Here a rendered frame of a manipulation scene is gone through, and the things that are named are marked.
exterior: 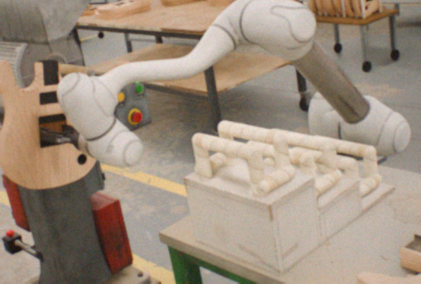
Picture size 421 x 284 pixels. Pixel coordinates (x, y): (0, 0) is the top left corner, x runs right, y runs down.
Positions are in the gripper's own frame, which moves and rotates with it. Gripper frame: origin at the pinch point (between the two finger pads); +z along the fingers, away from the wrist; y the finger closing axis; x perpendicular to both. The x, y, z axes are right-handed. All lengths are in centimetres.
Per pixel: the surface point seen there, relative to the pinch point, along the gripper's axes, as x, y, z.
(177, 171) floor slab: -74, 174, 144
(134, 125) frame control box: -6.9, 43.8, 16.7
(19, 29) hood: 31.5, -7.2, 5.3
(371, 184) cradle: -7, 37, -89
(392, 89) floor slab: -33, 361, 94
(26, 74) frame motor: 16.3, 1.3, 18.6
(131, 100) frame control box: 2.9, 43.1, 16.7
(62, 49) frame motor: 23.4, 14.7, 17.9
